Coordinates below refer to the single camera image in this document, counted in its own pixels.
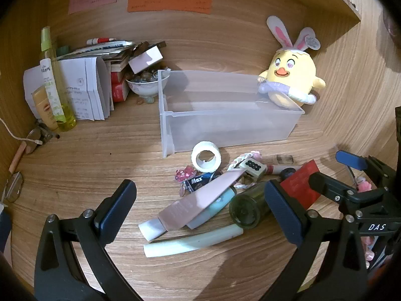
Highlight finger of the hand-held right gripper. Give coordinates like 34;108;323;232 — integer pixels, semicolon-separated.
336;150;398;189
309;171;390;207

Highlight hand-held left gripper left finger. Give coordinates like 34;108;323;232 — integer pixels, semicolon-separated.
34;179;143;301

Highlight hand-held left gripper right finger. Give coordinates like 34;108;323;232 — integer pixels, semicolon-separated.
261;179;370;301

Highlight red packet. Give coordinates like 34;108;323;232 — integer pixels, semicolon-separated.
280;160;322;209

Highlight green glass bottle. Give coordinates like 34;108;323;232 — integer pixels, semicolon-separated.
229;180;273;229

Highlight white tile with black dots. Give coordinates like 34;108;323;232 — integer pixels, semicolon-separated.
238;158;267;182

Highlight light blue tube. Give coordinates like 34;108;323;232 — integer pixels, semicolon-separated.
187;188;236;230

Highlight pink white braided bracelet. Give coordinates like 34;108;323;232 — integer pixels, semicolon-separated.
227;151;264;190

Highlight pink tube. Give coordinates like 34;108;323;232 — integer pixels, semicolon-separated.
157;169;246;233

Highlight blue black battery pack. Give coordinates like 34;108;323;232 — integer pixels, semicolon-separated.
182;171;224;195

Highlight mint green tube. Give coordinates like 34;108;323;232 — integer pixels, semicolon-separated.
143;224;244;258

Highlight white tape roll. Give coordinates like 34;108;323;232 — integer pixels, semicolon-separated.
191;141;222;173

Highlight clear plastic container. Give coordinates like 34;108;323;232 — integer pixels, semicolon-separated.
157;69;306;158

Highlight pink bear charm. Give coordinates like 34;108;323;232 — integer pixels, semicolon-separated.
176;166;197;183

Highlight eyeglasses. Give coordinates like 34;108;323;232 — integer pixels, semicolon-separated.
25;125;61;155

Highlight dark framed lens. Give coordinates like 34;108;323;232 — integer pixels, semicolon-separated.
5;172;25;203

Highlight green spray bottle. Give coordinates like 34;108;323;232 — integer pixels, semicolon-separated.
40;27;77;132

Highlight yellow chick plush toy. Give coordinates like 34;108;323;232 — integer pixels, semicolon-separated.
257;15;326;110

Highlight dark blue object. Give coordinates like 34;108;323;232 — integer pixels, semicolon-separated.
0;204;13;258

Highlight folded white paper stack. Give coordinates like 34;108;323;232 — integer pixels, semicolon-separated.
23;56;115;121

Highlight white bowl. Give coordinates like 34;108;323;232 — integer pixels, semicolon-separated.
126;70;171;98

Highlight orange tube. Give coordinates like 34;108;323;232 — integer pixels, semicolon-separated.
31;86;60;130

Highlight white tube with green print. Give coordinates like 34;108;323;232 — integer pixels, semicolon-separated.
39;58;65;124

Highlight pink white box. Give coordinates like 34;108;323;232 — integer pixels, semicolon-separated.
128;45;164;74

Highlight pile of booklets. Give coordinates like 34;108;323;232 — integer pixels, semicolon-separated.
56;40;166;72

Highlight wooden shelf board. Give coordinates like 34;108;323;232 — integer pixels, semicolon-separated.
238;0;362;33

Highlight orange paper note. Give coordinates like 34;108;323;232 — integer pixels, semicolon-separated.
127;0;214;15

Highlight white cable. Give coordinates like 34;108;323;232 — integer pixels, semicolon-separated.
0;117;43;145

